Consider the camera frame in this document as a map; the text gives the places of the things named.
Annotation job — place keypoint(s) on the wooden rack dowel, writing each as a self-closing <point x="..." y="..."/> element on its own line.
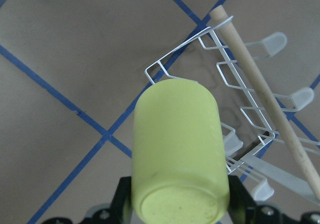
<point x="227" y="31"/>

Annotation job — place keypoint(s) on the yellow-green ikea cup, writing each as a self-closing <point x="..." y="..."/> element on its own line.
<point x="179" y="172"/>

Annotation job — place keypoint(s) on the white wire cup rack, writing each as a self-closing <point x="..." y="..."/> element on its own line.
<point x="288" y="57"/>

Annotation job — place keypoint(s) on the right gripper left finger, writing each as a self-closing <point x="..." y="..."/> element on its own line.
<point x="121" y="207"/>

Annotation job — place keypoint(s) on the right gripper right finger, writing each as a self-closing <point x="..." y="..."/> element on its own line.
<point x="242" y="207"/>

